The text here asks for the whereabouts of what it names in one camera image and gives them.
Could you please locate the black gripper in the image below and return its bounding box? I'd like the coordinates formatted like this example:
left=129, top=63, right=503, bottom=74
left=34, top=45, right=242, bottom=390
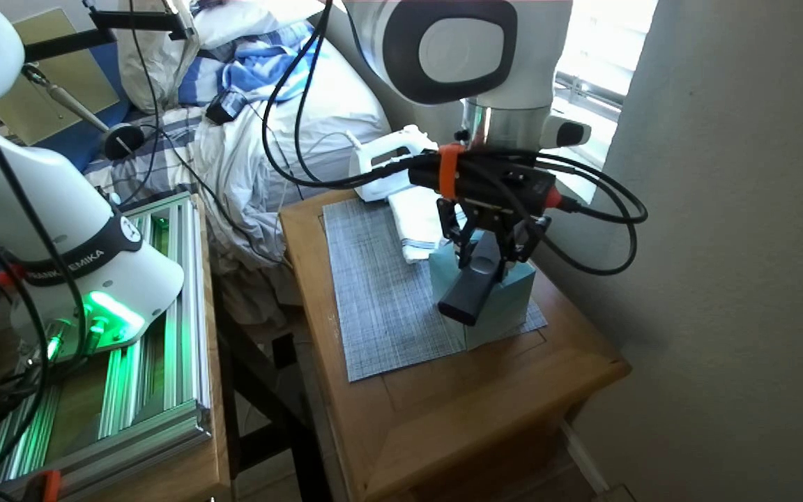
left=407, top=147, right=563, bottom=263

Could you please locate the black remote control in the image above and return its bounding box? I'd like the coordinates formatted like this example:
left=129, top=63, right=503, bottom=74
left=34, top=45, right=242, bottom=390
left=439, top=233, right=504, bottom=327

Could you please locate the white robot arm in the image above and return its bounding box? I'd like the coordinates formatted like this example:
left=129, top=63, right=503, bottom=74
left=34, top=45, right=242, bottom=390
left=0, top=0, right=572, bottom=337

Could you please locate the blue box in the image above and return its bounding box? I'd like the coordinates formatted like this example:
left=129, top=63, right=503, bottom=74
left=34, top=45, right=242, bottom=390
left=426, top=246, right=535, bottom=345

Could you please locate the grey grid cutting mat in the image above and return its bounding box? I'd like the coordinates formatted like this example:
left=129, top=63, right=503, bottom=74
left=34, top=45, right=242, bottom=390
left=321, top=200, right=546, bottom=383

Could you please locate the wooden side table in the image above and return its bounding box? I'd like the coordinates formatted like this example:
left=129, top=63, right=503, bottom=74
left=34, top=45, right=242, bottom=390
left=281, top=192, right=628, bottom=502

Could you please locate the pile of bedding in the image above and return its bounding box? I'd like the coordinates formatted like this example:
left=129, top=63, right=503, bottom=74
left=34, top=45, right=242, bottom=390
left=76, top=0, right=395, bottom=273

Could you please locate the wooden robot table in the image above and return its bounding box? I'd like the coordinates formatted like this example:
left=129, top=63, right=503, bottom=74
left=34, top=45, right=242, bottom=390
left=0, top=189, right=235, bottom=502

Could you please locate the black cable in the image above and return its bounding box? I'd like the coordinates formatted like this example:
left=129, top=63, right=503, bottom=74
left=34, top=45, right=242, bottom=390
left=259, top=0, right=653, bottom=279

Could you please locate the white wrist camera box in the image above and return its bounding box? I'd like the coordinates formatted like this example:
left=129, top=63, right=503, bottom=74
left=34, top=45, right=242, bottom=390
left=349, top=125, right=436, bottom=203

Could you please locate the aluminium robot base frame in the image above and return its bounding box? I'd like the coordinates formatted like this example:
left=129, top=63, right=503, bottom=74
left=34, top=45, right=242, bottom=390
left=0, top=189, right=214, bottom=500

